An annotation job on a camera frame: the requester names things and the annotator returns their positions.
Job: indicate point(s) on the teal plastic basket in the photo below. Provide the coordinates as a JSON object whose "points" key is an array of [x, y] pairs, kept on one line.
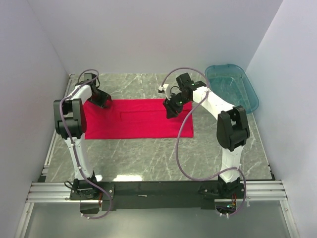
{"points": [[230, 83]]}

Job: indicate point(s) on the red t shirt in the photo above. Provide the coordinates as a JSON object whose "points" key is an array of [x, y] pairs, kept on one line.
{"points": [[132, 119]]}

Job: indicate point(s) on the aluminium frame rail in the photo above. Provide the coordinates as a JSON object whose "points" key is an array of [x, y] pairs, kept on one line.
{"points": [[56, 192]]}

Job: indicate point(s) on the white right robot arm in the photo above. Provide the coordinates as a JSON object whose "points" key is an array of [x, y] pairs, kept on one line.
{"points": [[232, 129]]}

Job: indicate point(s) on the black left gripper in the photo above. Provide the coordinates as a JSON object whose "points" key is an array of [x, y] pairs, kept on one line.
{"points": [[105, 97]]}

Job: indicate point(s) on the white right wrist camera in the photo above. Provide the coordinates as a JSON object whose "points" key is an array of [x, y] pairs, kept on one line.
{"points": [[166, 90]]}

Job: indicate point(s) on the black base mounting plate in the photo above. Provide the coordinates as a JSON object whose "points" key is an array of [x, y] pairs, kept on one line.
{"points": [[157, 194]]}

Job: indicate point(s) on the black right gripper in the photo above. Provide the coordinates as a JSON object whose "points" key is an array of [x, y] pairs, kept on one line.
{"points": [[171, 108]]}

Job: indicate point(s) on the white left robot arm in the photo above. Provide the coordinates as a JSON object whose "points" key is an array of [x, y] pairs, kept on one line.
{"points": [[71, 124]]}

